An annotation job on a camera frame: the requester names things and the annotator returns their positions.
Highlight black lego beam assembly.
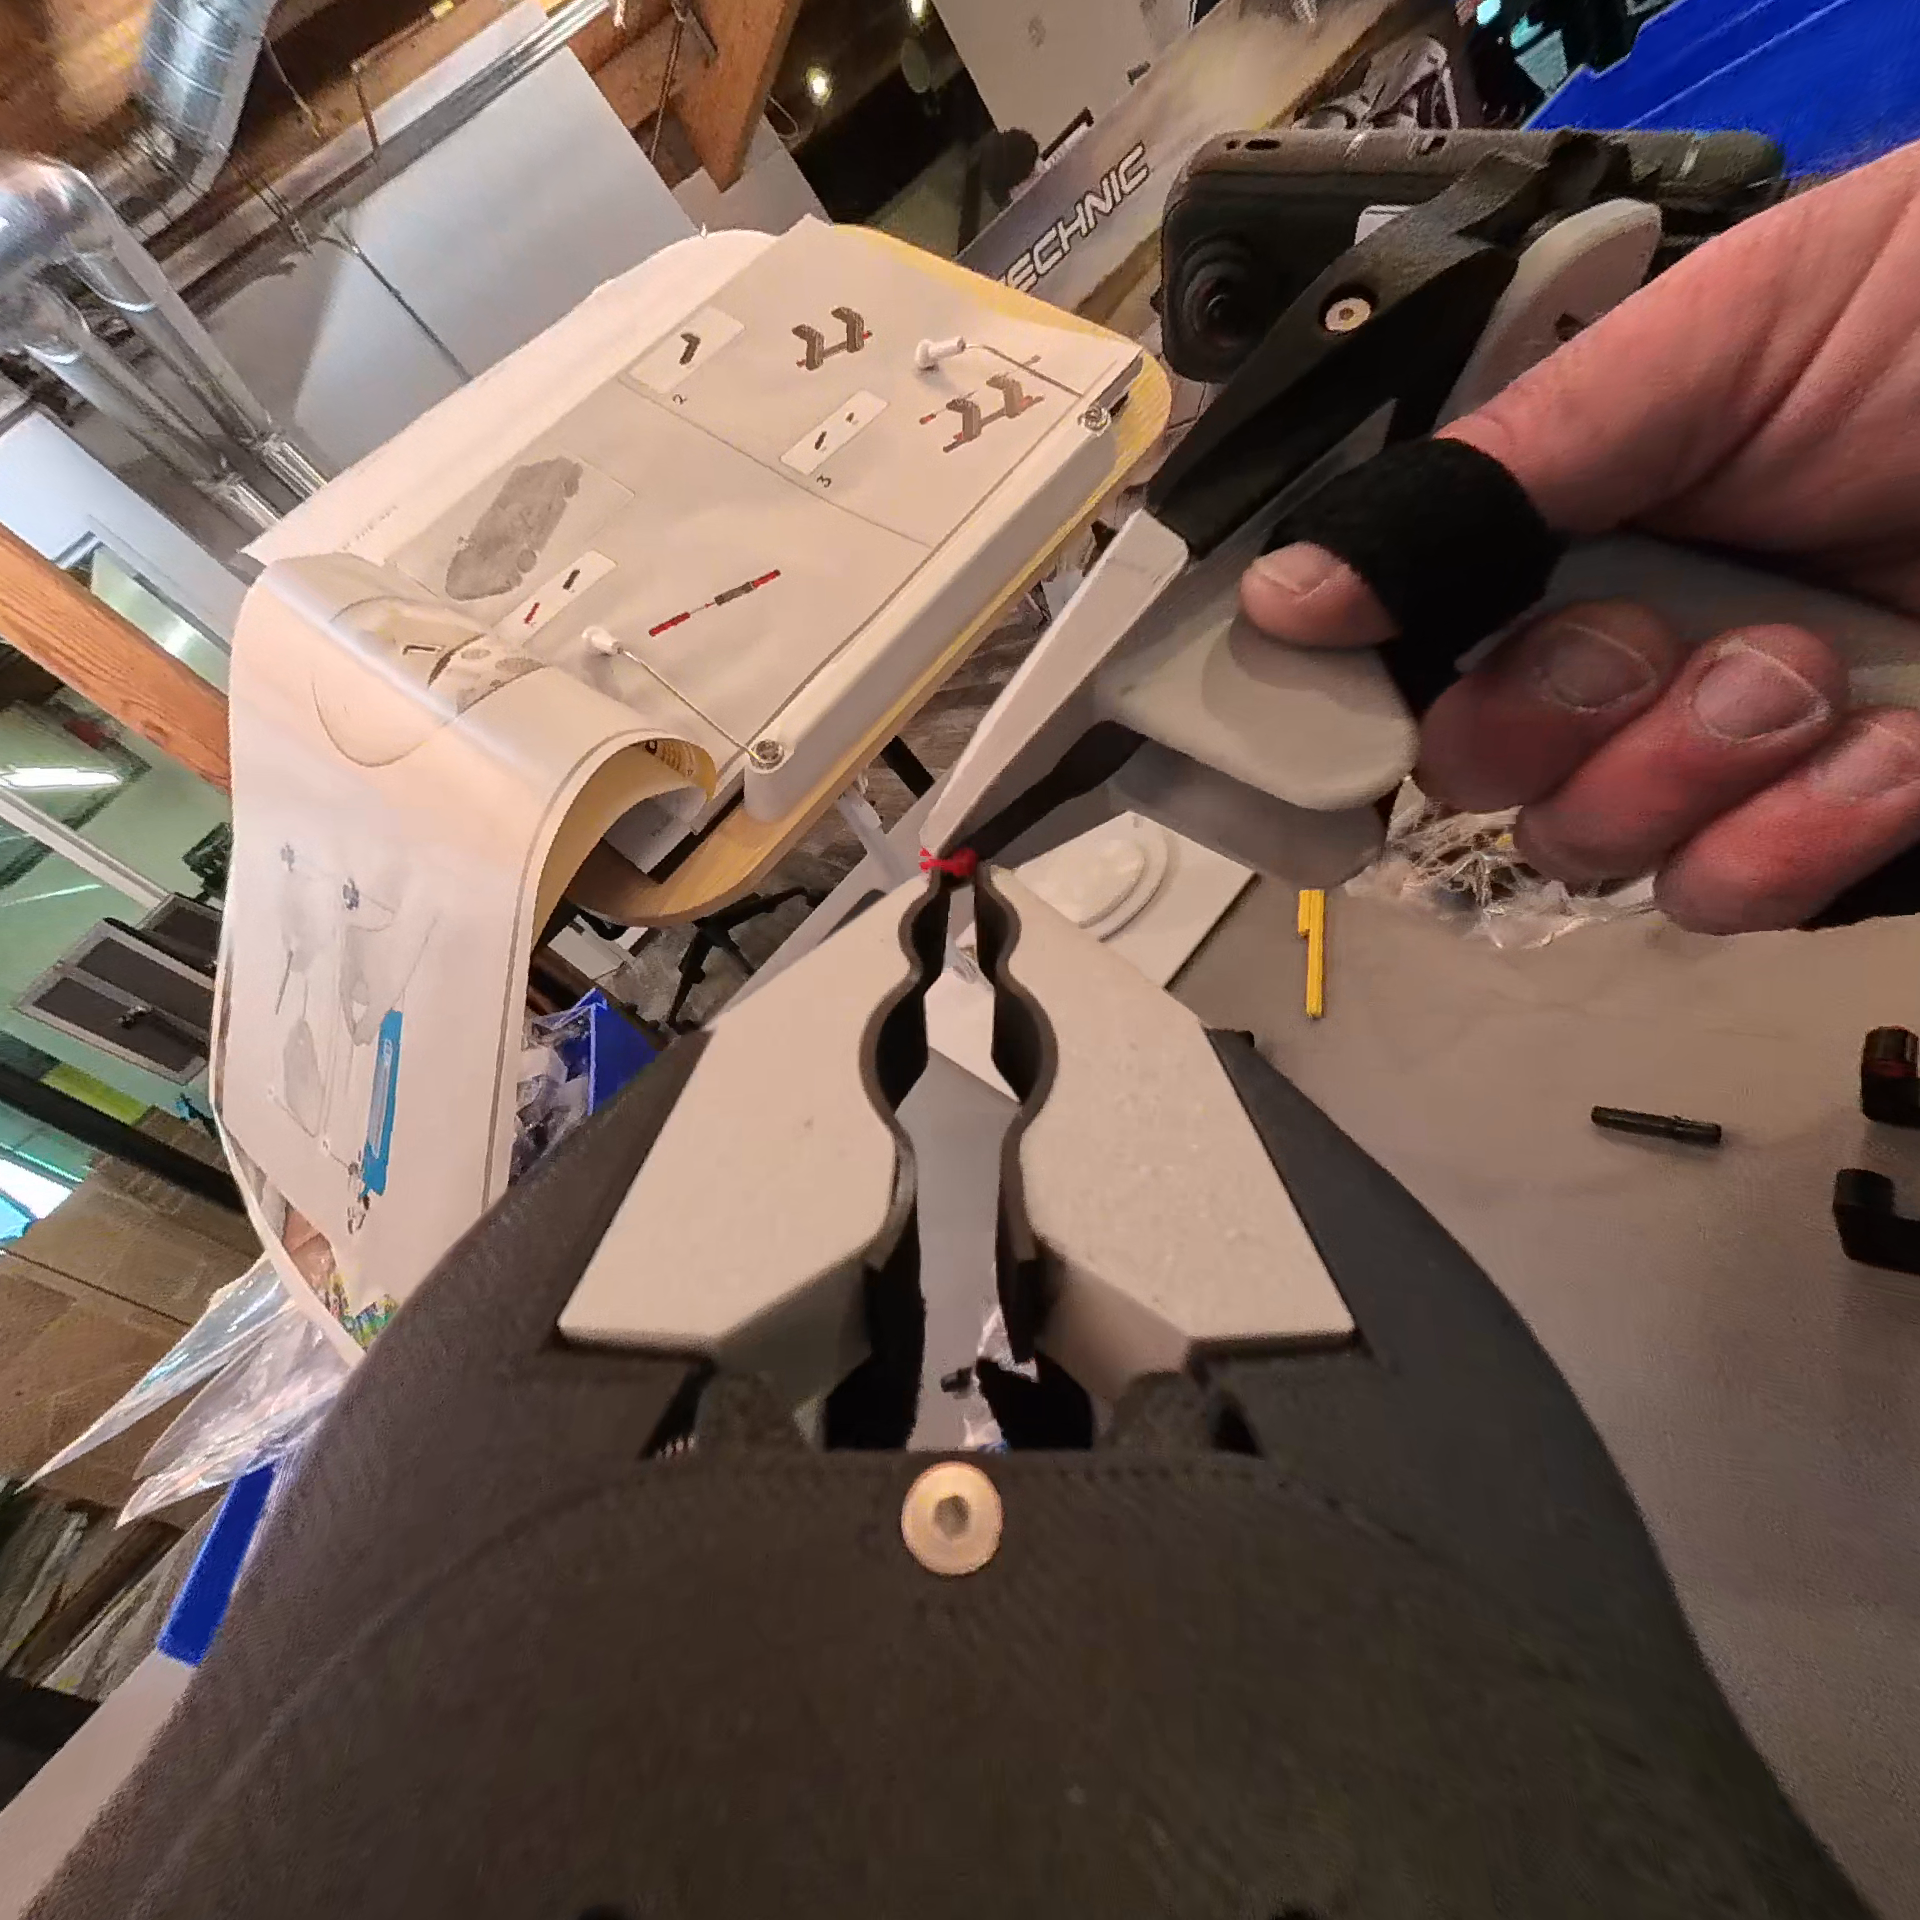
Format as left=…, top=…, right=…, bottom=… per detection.
left=1832, top=1026, right=1920, bottom=1278

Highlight crumpled clear plastic bags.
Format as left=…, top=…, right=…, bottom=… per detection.
left=26, top=1258, right=370, bottom=1523

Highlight lego instruction booklet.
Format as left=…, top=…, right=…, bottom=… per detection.
left=210, top=216, right=1149, bottom=1357

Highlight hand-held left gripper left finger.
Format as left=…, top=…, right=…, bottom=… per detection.
left=557, top=879, right=945, bottom=1421

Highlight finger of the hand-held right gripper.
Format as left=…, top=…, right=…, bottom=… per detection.
left=916, top=511, right=1420, bottom=813
left=975, top=728, right=1392, bottom=888

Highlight dark lego set box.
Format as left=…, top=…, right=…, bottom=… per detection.
left=960, top=0, right=1508, bottom=302

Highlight wooden book stand board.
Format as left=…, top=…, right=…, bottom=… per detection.
left=571, top=224, right=1175, bottom=929

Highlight silver flexible air duct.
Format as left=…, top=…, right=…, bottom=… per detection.
left=0, top=150, right=328, bottom=515

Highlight clear bag of lego parts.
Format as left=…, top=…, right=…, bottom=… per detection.
left=1380, top=781, right=1668, bottom=952

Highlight large blue plastic bin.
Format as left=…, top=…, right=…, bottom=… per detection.
left=1531, top=0, right=1920, bottom=140

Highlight person's right hand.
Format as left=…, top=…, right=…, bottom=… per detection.
left=1237, top=140, right=1920, bottom=934

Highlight small blue parts bin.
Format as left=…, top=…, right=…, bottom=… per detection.
left=509, top=986, right=665, bottom=1204

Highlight black stand legs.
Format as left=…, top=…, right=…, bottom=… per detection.
left=592, top=735, right=941, bottom=1041

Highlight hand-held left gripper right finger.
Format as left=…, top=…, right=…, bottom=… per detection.
left=966, top=870, right=1358, bottom=1446

